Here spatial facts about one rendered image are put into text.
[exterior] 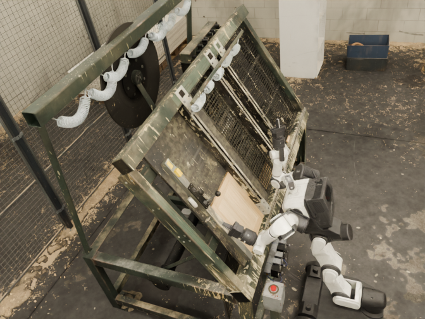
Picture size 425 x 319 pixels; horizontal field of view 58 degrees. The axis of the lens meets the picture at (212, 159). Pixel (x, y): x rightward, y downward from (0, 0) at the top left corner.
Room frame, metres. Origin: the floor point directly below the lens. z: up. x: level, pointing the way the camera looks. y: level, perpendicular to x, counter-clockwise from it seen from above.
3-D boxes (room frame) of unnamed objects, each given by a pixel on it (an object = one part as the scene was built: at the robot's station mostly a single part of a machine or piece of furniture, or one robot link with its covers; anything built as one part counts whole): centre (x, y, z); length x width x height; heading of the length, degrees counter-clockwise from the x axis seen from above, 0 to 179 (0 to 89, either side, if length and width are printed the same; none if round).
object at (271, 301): (1.29, -0.23, 0.84); 0.12 x 0.12 x 0.18; 63
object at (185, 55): (3.37, -0.11, 1.38); 0.70 x 0.15 x 0.85; 153
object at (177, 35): (6.80, 1.05, 0.28); 2.45 x 1.03 x 0.56; 150
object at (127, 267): (2.61, 0.05, 0.41); 2.20 x 1.38 x 0.83; 153
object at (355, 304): (1.52, -0.86, 0.28); 0.21 x 0.20 x 0.13; 63
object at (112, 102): (2.71, 0.46, 1.85); 0.80 x 0.06 x 0.80; 153
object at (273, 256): (1.72, -0.37, 0.69); 0.50 x 0.14 x 0.24; 153
